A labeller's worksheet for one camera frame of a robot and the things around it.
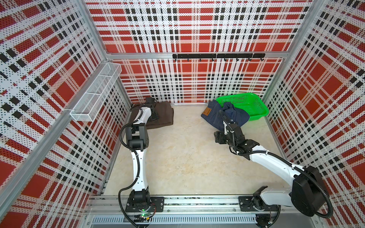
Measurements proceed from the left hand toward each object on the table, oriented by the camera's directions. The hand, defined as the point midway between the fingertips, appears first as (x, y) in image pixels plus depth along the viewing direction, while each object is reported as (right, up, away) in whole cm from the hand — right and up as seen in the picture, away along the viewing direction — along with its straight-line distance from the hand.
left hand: (152, 118), depth 109 cm
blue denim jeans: (+47, +3, +3) cm, 47 cm away
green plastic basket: (+81, +14, +12) cm, 83 cm away
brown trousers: (+9, +7, +3) cm, 12 cm away
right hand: (+49, -9, -23) cm, 55 cm away
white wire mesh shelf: (-38, +7, -16) cm, 42 cm away
